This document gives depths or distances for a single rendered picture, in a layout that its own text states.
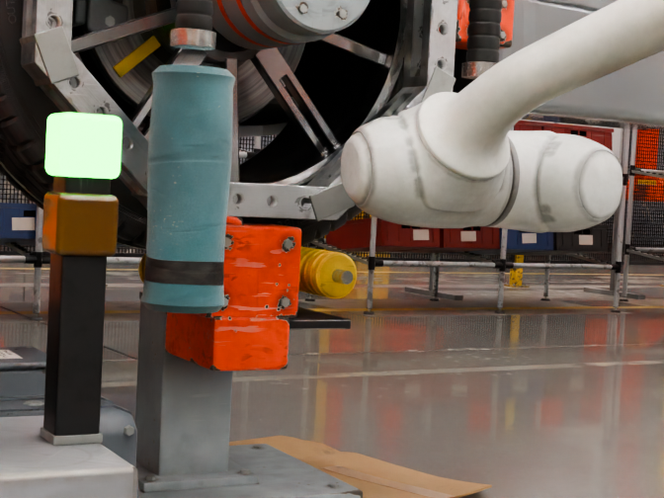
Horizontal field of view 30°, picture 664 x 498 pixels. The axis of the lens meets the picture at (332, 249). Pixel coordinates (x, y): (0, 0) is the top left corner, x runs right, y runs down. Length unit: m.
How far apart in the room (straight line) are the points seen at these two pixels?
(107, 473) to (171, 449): 0.89
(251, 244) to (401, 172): 0.33
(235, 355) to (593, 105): 0.70
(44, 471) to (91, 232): 0.15
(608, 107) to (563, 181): 0.64
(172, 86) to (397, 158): 0.27
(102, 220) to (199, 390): 0.86
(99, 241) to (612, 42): 0.53
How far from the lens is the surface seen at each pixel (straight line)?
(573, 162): 1.26
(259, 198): 1.47
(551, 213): 1.28
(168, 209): 1.31
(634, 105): 1.92
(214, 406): 1.65
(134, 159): 1.42
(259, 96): 1.70
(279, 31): 1.38
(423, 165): 1.19
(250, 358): 1.48
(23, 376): 1.29
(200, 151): 1.30
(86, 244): 0.79
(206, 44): 1.21
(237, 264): 1.46
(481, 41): 1.37
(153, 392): 1.64
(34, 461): 0.77
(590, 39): 1.14
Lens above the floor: 0.62
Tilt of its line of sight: 3 degrees down
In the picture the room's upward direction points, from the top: 3 degrees clockwise
